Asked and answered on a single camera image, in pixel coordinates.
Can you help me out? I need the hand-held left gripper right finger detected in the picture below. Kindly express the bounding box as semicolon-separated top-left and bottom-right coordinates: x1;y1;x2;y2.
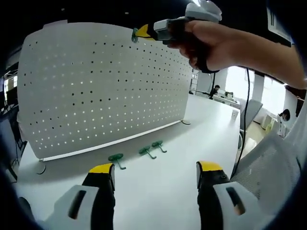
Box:
196;161;272;230

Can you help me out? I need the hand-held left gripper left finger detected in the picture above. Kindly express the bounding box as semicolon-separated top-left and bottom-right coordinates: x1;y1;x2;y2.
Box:
47;162;116;230

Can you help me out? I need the green hook assembly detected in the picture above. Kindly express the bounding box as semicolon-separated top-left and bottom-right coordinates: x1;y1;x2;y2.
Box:
138;146;157;160
151;140;168;153
131;27;140;43
107;153;127;170

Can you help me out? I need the white perforated mounting plate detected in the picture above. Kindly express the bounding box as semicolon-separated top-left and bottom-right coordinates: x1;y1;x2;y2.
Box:
17;22;193;175

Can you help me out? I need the person's right hand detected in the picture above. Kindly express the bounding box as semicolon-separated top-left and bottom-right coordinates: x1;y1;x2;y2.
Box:
178;20;242;71

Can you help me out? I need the white chest-worn device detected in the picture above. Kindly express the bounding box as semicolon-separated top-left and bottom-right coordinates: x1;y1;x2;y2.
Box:
266;0;296;46

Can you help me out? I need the white background desk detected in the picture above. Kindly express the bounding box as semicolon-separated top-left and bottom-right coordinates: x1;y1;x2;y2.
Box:
213;94;241;108

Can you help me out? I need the black cable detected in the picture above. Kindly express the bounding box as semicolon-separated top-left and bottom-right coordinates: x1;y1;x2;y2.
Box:
230;66;251;179

